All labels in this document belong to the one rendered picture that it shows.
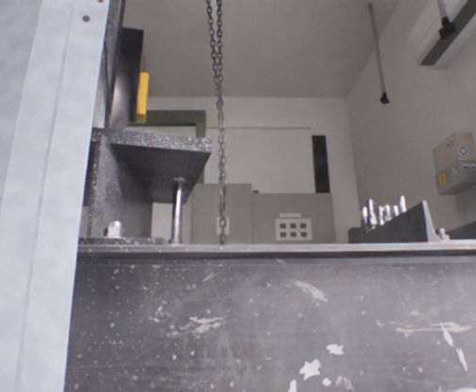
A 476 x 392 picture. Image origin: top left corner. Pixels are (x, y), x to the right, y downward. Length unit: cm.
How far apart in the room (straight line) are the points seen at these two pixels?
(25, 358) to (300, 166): 391
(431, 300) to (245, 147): 370
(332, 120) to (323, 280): 396
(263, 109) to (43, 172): 404
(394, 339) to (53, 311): 51
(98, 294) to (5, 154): 26
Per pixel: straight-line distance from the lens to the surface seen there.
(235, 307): 65
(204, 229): 378
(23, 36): 67
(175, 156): 81
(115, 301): 67
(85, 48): 63
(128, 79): 137
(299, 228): 383
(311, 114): 455
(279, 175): 419
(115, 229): 64
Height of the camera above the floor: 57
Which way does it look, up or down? 18 degrees up
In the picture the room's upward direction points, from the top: straight up
